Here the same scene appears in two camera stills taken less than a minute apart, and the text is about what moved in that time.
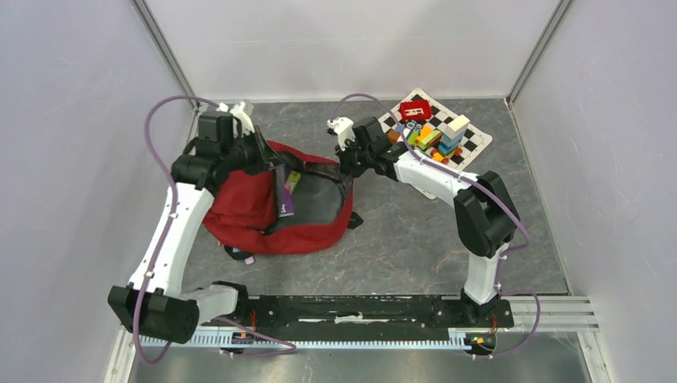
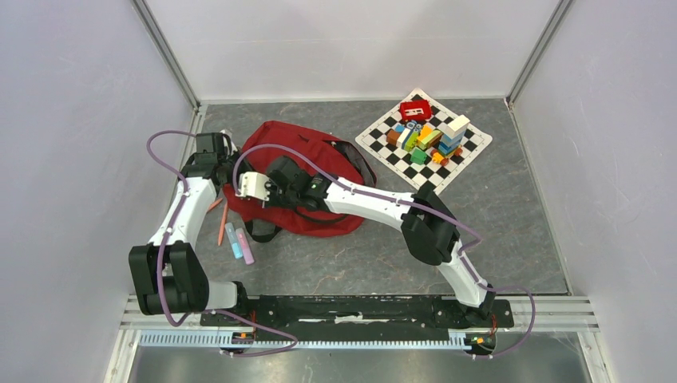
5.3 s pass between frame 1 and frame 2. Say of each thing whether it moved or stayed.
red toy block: stayed
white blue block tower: stayed
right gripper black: moved
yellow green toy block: stayed
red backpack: moved
